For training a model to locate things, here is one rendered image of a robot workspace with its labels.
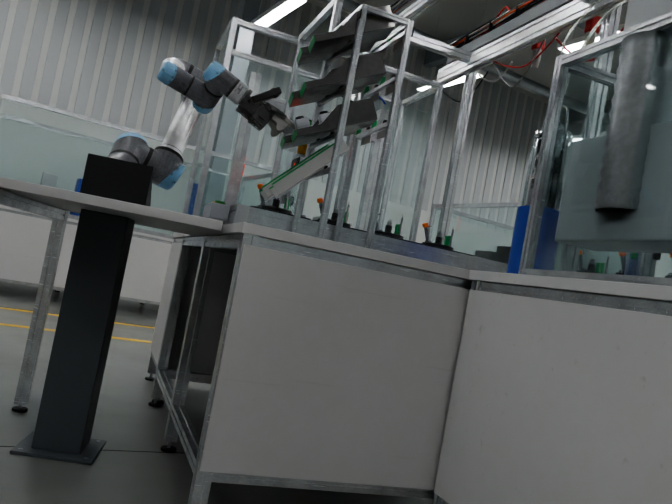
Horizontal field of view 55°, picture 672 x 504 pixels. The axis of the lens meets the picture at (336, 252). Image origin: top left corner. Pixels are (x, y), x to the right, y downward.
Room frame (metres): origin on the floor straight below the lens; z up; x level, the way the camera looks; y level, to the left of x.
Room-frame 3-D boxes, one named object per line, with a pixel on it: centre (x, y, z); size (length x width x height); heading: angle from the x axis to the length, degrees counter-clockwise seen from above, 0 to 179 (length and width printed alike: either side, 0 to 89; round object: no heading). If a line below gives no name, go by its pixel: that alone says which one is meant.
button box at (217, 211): (2.60, 0.50, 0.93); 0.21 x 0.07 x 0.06; 19
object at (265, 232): (2.74, -0.15, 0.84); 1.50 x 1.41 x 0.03; 19
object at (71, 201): (2.31, 0.76, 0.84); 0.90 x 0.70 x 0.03; 9
